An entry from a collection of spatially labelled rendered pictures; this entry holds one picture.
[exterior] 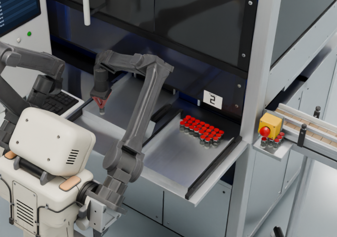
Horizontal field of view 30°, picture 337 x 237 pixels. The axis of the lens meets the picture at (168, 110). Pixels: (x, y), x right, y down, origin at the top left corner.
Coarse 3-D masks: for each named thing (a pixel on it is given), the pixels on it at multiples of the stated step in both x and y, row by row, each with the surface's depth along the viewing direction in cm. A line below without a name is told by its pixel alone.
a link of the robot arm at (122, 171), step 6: (126, 156) 189; (132, 156) 191; (120, 162) 187; (126, 162) 188; (132, 162) 190; (114, 168) 187; (120, 168) 188; (126, 168) 188; (132, 168) 189; (108, 174) 189; (114, 174) 186; (120, 174) 187; (126, 174) 188; (120, 180) 187; (126, 180) 188
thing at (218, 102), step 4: (204, 92) 253; (208, 92) 252; (204, 96) 254; (208, 96) 253; (216, 96) 250; (204, 100) 255; (208, 100) 254; (212, 100) 253; (216, 100) 252; (220, 100) 250; (212, 104) 254; (216, 104) 253; (220, 104) 251; (220, 108) 253
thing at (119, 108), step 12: (120, 84) 280; (132, 84) 281; (120, 96) 274; (132, 96) 275; (168, 96) 275; (84, 108) 263; (96, 108) 268; (108, 108) 268; (120, 108) 268; (132, 108) 268; (156, 108) 269; (96, 120) 260; (108, 120) 262; (120, 120) 262; (120, 132) 255
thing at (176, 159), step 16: (176, 128) 259; (160, 144) 252; (176, 144) 252; (192, 144) 252; (224, 144) 253; (144, 160) 245; (160, 160) 245; (176, 160) 245; (192, 160) 245; (208, 160) 246; (160, 176) 235; (176, 176) 238; (192, 176) 239
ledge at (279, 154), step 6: (258, 144) 254; (282, 144) 254; (288, 144) 254; (258, 150) 253; (264, 150) 251; (270, 150) 251; (276, 150) 251; (282, 150) 252; (288, 150) 252; (270, 156) 251; (276, 156) 249; (282, 156) 249
